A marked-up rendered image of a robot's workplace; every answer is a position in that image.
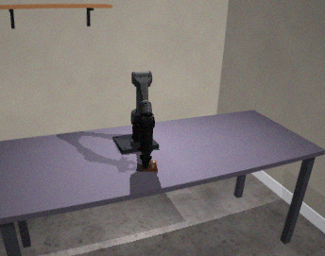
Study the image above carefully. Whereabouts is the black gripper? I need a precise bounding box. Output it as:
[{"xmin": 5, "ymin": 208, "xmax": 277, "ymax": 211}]
[{"xmin": 138, "ymin": 141, "xmax": 153, "ymax": 168}]

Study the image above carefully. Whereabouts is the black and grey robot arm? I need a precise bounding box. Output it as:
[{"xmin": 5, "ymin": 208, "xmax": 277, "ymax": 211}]
[{"xmin": 131, "ymin": 72, "xmax": 155, "ymax": 143}]

